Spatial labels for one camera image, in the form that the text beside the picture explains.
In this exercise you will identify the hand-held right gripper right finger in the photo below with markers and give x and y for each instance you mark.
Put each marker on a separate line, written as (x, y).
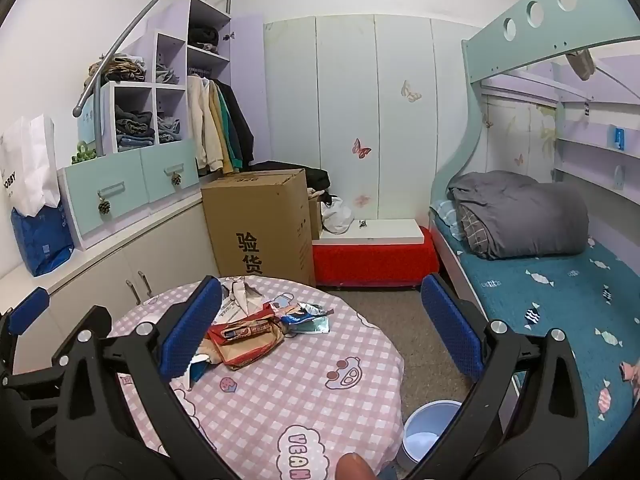
(450, 332)

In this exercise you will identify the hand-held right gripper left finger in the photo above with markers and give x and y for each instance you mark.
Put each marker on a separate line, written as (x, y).
(192, 332)

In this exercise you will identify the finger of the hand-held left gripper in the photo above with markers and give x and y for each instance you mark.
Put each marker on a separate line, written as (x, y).
(40, 367)
(30, 310)

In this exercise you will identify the white printed paper packaging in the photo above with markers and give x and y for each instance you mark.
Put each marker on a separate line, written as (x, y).
(240, 305)

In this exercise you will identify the brown paper bag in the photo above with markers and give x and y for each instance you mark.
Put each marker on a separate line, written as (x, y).
(250, 352)

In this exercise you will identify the pale blue plastic bin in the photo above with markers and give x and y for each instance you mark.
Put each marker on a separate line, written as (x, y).
(425, 435)

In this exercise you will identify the blue foil wrapper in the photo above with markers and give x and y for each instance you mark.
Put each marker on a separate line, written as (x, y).
(305, 316)

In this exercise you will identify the pale teal wrapper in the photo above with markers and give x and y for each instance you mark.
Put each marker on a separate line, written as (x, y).
(312, 327)

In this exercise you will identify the blue shopping bag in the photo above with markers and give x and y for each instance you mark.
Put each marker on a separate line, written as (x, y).
(42, 240)

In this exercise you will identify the white low cabinet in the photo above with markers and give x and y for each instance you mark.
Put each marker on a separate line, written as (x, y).
(165, 250)

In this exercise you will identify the red covered low bench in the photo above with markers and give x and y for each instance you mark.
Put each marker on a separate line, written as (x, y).
(375, 257)

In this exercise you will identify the teal candy print bedsheet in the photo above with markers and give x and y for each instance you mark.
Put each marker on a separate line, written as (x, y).
(565, 300)

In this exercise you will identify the blue plaid pillow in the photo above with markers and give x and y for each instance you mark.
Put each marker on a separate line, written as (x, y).
(447, 212)

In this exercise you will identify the large cardboard box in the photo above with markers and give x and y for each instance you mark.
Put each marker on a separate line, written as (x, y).
(260, 230)

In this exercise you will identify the white board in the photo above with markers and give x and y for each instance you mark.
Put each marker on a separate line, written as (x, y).
(375, 229)

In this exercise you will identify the wide teal drawer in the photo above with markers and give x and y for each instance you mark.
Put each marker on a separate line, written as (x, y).
(105, 192)

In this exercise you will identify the grey rolled duvet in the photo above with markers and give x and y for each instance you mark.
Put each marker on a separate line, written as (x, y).
(525, 215)

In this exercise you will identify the white paper bag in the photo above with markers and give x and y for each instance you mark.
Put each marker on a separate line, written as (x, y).
(30, 160)

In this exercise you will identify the pale pink butterfly sticker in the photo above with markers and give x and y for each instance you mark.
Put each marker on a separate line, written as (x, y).
(362, 201)

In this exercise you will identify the white plastic bag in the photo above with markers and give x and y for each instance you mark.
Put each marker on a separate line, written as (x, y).
(337, 215)

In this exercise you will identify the brown rounded object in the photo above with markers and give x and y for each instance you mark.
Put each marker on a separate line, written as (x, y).
(356, 467)

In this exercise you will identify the small cardboard box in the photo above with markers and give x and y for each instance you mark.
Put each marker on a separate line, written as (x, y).
(315, 217)

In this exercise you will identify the narrow teal drawer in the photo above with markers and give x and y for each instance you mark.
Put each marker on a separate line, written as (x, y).
(167, 165)

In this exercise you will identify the black clothes pile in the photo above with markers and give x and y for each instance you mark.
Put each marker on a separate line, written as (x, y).
(295, 167)

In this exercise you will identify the green hanging garment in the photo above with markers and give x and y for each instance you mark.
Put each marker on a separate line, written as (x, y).
(232, 135)

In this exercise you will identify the folded grey clothes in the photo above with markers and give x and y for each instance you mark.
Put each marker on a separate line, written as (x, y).
(169, 131)

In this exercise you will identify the yellow hanging garment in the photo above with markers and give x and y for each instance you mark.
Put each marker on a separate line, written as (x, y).
(224, 130)

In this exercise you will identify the cream hanging jacket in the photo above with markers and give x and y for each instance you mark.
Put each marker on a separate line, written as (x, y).
(202, 125)

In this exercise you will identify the folded jeans stack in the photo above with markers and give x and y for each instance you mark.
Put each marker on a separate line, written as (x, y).
(132, 127)

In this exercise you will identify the black hanging coat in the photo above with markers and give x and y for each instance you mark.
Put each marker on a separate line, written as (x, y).
(242, 125)

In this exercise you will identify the beige butterfly sticker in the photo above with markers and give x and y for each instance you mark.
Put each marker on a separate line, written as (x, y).
(411, 91)

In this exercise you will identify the small blue box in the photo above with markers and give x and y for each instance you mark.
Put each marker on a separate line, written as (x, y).
(618, 138)

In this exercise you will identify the beige clothes pile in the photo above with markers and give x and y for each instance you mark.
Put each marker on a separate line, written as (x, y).
(117, 67)

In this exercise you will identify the black folded clothes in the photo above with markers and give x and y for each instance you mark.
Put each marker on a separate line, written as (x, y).
(202, 37)

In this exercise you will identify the brown hanging cloth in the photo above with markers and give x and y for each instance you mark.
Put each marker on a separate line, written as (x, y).
(580, 65)

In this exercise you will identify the purple white stair cabinet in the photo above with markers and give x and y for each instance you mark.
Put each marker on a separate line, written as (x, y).
(175, 20)

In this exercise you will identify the grey metal handrail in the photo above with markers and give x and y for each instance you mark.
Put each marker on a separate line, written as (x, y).
(150, 20)

